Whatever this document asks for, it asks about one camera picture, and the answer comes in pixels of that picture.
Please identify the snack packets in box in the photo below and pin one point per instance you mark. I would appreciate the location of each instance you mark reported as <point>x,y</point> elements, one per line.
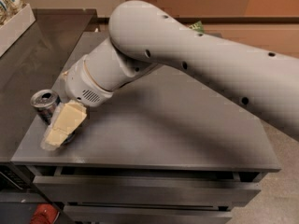
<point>9,8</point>

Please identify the grey drawer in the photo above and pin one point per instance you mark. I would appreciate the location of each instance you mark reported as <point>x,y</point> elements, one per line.
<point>146,191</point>
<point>127,215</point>

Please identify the red object on floor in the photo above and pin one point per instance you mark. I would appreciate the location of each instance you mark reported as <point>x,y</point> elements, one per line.
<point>44,214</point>

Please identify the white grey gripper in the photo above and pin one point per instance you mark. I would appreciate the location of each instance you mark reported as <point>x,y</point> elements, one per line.
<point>81,84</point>

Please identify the grey drawer cabinet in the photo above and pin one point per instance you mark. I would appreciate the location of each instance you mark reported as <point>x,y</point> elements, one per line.
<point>165,125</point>

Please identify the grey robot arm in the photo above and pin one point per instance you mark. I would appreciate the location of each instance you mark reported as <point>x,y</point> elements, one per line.
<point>141,36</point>

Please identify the silver blue redbull can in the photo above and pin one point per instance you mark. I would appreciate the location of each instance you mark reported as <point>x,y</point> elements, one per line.
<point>48,106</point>

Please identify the green chip bag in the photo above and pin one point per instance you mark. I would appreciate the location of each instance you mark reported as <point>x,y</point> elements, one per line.
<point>198,27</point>

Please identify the white cardboard snack box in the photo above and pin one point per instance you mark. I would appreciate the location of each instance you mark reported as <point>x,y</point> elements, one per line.
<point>11,31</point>

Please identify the lower grey drawer front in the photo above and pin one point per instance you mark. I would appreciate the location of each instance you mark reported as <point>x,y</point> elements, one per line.
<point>127,215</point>

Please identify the upper grey drawer front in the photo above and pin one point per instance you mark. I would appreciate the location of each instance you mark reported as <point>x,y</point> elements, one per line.
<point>146,191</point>

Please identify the dark side counter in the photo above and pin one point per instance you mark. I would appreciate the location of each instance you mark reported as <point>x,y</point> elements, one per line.
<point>32,64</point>

